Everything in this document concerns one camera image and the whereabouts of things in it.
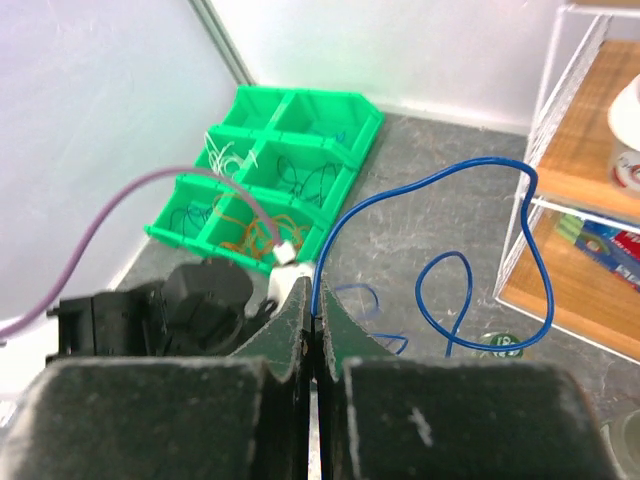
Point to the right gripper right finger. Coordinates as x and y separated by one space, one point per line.
383 416

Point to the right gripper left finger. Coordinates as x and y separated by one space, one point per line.
243 416

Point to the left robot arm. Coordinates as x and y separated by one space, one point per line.
198 310

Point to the left glass bottle green cap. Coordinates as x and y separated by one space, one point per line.
498 339

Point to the glass bottle green cap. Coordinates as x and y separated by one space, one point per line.
498 339
621 437

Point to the right glass bottle green cap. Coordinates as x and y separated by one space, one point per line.
621 437

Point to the green compartment bin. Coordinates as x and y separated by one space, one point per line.
297 151

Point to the blue snack box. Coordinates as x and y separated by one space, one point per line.
617 250

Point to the white paper coffee cup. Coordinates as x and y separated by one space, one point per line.
623 122

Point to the white wire wooden shelf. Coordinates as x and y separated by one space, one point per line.
591 55

